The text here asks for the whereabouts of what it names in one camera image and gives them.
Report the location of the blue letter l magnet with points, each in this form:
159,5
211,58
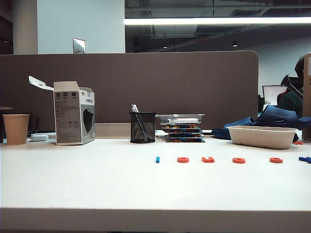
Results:
158,159

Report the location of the orange letter o magnet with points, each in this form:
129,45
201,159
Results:
234,160
179,160

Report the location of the orange letter c magnet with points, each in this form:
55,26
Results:
272,160

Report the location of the letter magnet box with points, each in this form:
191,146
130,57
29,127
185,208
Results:
182,128
184,135
184,139

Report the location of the orange letter u magnet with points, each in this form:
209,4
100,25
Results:
207,161

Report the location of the dark blue letter magnet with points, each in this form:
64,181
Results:
305,159

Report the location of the black mesh pen holder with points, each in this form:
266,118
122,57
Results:
148,131

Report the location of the white paper sheet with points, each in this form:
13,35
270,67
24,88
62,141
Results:
160,133

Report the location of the white black pen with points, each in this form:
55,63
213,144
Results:
134,108

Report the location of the clear plastic case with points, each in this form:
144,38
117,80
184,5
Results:
182,116

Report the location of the brown desk partition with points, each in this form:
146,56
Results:
170,85

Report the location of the grey white mask box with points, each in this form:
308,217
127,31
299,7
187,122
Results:
70,116

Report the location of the ceiling light strip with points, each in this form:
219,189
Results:
206,21

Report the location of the beige oval pulp tray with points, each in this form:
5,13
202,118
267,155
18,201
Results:
262,138

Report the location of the computer monitor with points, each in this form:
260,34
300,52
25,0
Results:
271,93

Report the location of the small white plastic device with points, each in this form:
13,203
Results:
39,138

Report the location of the black desk object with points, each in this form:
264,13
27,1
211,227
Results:
34,125

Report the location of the person in green top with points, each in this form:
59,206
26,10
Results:
290,104

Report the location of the black chair headrest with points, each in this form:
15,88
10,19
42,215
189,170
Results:
291,87

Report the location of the brown paper cup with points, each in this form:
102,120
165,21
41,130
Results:
15,129

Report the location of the brown cardboard box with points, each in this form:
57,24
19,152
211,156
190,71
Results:
307,97

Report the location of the dark lidded cup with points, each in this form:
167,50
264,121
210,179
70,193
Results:
2,121

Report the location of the metal wall plate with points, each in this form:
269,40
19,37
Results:
79,45

